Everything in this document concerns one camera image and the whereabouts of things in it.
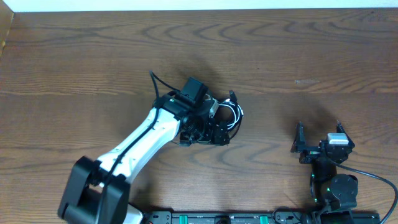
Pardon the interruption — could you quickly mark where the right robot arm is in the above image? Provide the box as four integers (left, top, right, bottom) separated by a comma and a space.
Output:
290, 122, 358, 223

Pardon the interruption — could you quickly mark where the white USB cable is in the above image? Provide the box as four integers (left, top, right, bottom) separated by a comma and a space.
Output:
217, 98, 244, 131

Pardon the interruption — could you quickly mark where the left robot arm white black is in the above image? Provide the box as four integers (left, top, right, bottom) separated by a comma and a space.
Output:
57, 91, 242, 223

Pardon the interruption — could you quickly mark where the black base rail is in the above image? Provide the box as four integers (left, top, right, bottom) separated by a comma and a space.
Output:
141, 209, 380, 224

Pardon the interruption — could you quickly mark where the black USB cable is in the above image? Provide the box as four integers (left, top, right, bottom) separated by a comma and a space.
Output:
214, 90, 243, 141

